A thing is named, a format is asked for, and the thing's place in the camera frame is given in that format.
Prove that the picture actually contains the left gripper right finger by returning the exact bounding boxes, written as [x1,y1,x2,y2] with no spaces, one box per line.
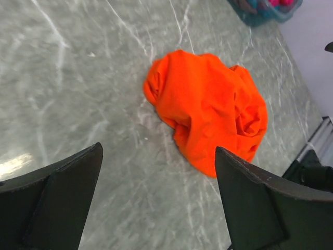
[215,147,332,249]

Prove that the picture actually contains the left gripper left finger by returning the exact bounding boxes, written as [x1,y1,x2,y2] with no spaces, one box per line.
[1,143,103,249]

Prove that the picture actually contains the orange t-shirt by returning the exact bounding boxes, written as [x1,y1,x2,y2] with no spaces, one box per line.
[143,50,268,178]

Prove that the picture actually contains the teal plastic laundry basket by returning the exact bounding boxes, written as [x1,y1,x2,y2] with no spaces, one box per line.
[228,1,303,27]

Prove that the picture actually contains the blue t-shirt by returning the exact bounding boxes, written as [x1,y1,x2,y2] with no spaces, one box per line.
[247,0,267,12]

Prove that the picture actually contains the magenta t-shirt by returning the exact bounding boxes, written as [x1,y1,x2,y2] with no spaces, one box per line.
[269,0,296,7]

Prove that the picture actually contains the aluminium frame rails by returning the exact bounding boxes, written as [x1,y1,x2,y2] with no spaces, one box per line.
[296,117,332,166]

